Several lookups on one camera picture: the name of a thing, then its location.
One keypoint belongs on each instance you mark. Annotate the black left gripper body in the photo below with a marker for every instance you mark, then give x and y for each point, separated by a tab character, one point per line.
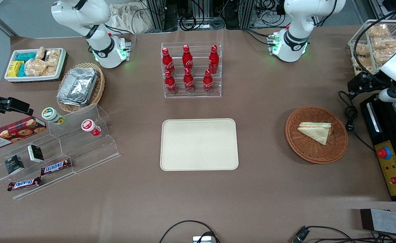
367	81

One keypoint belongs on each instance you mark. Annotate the triangle sandwich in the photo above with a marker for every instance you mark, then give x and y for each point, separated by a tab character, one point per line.
317	132

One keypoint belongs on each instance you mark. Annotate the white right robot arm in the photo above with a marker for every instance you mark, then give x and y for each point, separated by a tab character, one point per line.
96	50

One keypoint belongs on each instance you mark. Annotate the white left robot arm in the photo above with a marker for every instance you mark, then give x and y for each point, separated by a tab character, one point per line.
295	20

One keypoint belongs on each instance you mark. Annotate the aluminium foil tray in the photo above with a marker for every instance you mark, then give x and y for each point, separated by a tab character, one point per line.
79	82
71	102

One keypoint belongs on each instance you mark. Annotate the round brown wicker basket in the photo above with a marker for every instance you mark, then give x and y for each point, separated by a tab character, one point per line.
306	150

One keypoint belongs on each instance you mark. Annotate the oval light wicker basket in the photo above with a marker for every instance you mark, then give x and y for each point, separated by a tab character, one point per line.
99	91

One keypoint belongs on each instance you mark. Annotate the beige rectangular serving tray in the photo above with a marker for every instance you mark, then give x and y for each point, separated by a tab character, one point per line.
191	148

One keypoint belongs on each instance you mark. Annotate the bagged fried snack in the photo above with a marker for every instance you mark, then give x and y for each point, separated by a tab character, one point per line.
362	50
363	70
385	43
378	31
361	61
385	56

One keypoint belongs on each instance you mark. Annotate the red tartan cookie box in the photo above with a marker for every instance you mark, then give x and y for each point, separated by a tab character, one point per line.
12	133

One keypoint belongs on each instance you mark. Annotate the green lid cup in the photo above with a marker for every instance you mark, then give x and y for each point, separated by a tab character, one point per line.
51	114

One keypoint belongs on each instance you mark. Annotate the white rectangular snack bin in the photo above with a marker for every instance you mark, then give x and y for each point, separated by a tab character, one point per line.
35	78

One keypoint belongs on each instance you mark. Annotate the teal snack pack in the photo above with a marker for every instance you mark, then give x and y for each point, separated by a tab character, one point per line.
21	71
25	56

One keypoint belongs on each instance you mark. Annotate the yellow snack pack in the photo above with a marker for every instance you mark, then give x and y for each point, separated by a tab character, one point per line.
14	68

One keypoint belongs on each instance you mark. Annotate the clear rice cracker bag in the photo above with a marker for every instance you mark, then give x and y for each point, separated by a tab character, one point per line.
51	70
53	56
35	67
40	53

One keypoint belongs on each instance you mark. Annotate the small black snack box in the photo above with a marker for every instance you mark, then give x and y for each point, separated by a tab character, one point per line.
35	154
14	165

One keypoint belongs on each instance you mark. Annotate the red emergency stop button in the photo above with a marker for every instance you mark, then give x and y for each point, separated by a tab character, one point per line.
383	153

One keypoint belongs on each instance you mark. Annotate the brown chocolate bar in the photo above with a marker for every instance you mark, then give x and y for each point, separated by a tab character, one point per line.
56	166
24	184

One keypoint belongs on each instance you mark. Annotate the red lid cup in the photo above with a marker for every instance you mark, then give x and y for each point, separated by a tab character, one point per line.
89	126

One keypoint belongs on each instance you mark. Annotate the clear acrylic stepped display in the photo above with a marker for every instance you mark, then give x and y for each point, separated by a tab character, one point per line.
83	152

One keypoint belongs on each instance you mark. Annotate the grey flat box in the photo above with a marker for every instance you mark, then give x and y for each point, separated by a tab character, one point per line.
390	221

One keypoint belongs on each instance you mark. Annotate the beige cloth bag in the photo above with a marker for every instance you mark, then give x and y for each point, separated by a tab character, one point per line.
130	20

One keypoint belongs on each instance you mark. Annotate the red cola bottle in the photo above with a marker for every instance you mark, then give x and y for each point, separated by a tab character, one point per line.
208	82
213	60
170	83
187	59
166	61
188	81

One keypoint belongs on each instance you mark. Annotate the clear acrylic bottle rack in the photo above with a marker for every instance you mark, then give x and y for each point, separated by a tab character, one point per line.
200	54

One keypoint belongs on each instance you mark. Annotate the silver metal device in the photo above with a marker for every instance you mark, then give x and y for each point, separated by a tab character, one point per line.
201	240

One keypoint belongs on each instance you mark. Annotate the aluminium frame post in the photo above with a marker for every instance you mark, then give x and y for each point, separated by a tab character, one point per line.
157	13
246	13

